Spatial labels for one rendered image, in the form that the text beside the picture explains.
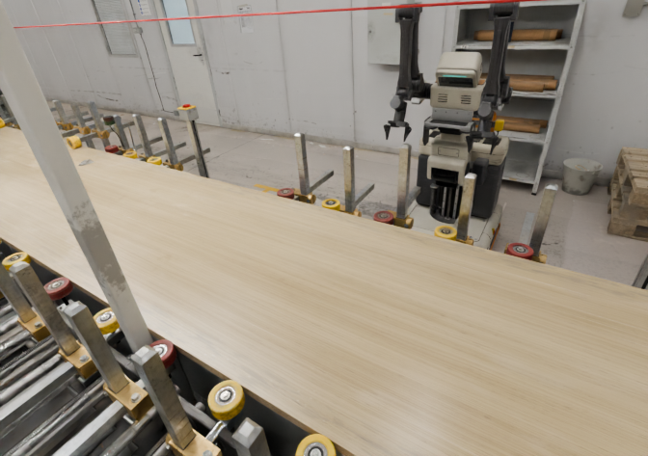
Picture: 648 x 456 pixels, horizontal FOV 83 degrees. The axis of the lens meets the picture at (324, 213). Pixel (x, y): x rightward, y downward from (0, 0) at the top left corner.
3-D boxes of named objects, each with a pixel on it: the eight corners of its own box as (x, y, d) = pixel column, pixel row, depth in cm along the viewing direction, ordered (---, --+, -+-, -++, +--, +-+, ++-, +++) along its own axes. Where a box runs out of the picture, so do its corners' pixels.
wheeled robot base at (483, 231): (420, 211, 314) (422, 185, 302) (499, 229, 284) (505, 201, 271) (389, 254, 267) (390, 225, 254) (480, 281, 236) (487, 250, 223)
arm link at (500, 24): (520, 0, 150) (492, 2, 156) (518, 0, 146) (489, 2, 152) (502, 105, 172) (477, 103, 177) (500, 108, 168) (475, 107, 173)
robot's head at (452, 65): (445, 67, 207) (441, 49, 194) (483, 68, 197) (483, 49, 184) (437, 89, 204) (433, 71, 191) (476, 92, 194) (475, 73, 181)
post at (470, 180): (452, 273, 157) (467, 171, 132) (460, 276, 155) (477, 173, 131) (449, 278, 154) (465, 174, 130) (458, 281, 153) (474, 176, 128)
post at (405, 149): (397, 243, 165) (402, 142, 141) (405, 245, 163) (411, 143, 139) (394, 247, 163) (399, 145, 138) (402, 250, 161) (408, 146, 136)
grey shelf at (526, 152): (449, 162, 406) (469, 2, 327) (541, 176, 363) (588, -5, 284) (437, 177, 375) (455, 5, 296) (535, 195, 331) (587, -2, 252)
